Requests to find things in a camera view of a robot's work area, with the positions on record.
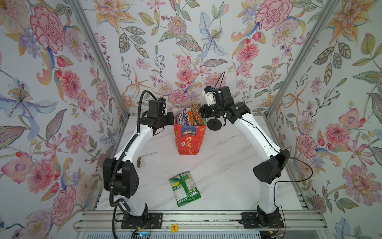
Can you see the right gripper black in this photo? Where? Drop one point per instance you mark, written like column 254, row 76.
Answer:
column 205, row 113

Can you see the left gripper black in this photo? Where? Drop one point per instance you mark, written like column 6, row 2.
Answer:
column 170, row 118

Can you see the purple Fox's candy packet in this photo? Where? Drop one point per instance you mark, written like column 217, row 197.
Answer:
column 182, row 118

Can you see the orange green nut snack packet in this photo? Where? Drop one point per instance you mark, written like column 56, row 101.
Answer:
column 198, row 119

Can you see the orange Fox's candy packet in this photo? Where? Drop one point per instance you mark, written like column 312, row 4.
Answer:
column 189, row 118

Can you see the red paper bag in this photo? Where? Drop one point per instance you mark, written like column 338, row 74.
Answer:
column 188, row 138

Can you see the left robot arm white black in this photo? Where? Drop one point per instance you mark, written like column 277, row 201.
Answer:
column 120, row 174

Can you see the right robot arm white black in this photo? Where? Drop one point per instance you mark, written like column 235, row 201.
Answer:
column 240, row 167

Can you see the blue microphone on black stand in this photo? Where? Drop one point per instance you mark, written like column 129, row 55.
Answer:
column 214, row 124

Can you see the yellow T label tag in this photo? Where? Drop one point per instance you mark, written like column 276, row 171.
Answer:
column 174, row 228

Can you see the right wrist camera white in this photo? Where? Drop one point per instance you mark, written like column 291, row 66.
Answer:
column 209, row 95

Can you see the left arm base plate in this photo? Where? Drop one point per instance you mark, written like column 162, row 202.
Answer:
column 141, row 220

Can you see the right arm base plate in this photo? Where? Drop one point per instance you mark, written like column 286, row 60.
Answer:
column 254, row 220

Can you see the aluminium rail frame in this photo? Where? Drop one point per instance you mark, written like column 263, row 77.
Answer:
column 291, row 220

